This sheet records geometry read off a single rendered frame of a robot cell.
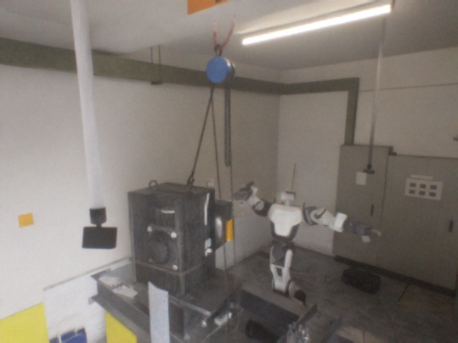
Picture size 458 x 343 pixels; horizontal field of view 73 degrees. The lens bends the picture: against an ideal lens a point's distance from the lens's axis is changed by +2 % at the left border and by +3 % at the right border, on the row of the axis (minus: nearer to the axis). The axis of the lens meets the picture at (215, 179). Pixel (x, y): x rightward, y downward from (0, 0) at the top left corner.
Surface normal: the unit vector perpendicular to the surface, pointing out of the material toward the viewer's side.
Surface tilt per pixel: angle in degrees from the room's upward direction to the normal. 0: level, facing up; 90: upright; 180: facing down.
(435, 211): 90
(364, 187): 90
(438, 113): 90
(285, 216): 78
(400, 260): 90
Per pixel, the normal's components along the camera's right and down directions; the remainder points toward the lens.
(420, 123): -0.68, 0.14
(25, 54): 0.74, 0.12
